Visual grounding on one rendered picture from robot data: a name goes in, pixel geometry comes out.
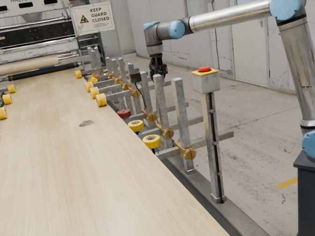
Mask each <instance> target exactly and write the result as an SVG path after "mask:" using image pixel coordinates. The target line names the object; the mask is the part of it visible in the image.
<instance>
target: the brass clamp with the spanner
mask: <svg viewBox="0 0 315 236"><path fill-rule="evenodd" d="M141 111H142V113H144V114H145V120H146V121H148V122H154V121H156V119H157V117H156V115H155V112H152V113H149V114H147V113H146V110H144V109H143V110H141Z"/></svg>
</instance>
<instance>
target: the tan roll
mask: <svg viewBox="0 0 315 236"><path fill-rule="evenodd" d="M75 57H80V54H74V55H69V56H65V57H60V58H58V56H57V54H55V55H50V56H45V57H40V58H35V59H29V60H24V61H19V62H14V63H9V64H4V65H0V76H4V75H9V74H15V73H19V72H24V71H29V70H33V69H38V68H43V67H48V66H54V65H58V64H59V60H64V59H70V58H75Z"/></svg>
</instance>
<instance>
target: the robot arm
mask: <svg viewBox="0 0 315 236"><path fill-rule="evenodd" d="M306 2H307V0H255V1H252V2H248V3H244V4H240V5H236V6H233V7H228V8H224V9H220V10H216V11H212V12H208V13H205V14H201V15H196V16H190V17H185V18H182V19H178V20H175V21H171V22H162V23H160V22H159V21H155V22H150V23H146V24H144V25H143V31H144V35H145V41H146V48H147V54H148V55H150V57H152V58H151V61H150V64H149V68H150V77H151V79H152V81H153V75H155V74H160V75H161V76H162V81H163V85H165V75H166V74H167V73H168V71H167V68H166V67H167V64H163V62H162V52H163V51H164V50H163V47H164V46H163V43H162V40H171V39H180V38H182V37H183V36H184V35H189V34H193V33H196V32H200V31H204V30H210V29H214V28H219V27H224V26H228V25H233V24H237V23H241V22H247V21H252V20H256V19H261V18H265V17H270V16H273V17H274V18H275V19H276V23H277V27H278V28H279V32H280V35H281V39H282V42H283V46H284V50H285V54H286V58H287V61H288V65H289V68H290V72H291V76H292V80H293V83H294V87H295V91H296V94H297V98H298V101H299V105H300V109H301V113H302V116H303V118H302V119H301V121H300V127H301V131H302V135H303V138H302V141H301V145H302V149H303V151H304V152H305V153H306V157H307V159H308V160H309V161H311V162H313V163H315V50H314V46H313V42H312V38H311V34H310V30H309V26H308V22H307V14H306V11H305V5H306ZM153 82H154V81H153Z"/></svg>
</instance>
